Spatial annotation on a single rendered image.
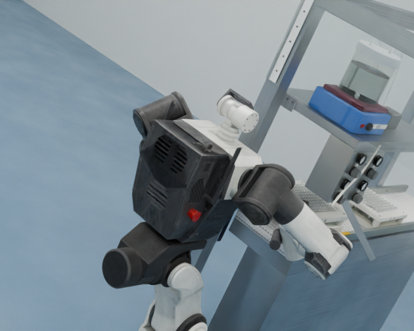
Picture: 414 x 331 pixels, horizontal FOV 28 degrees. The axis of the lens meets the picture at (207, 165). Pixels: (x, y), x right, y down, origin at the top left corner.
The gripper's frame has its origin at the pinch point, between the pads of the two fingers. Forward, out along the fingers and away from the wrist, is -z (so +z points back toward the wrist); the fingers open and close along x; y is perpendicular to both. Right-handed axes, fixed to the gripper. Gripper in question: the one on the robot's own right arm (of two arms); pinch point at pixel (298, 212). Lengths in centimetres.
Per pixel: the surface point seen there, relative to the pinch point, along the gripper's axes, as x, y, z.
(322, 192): -13.3, 3.5, 9.2
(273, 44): 28, -44, -381
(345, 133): -34.1, 2.2, 7.6
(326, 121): -33.9, -4.8, 3.2
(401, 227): 10, 45, -56
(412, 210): 14, 53, -95
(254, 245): 18.8, -8.6, -1.6
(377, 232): 9, 34, -39
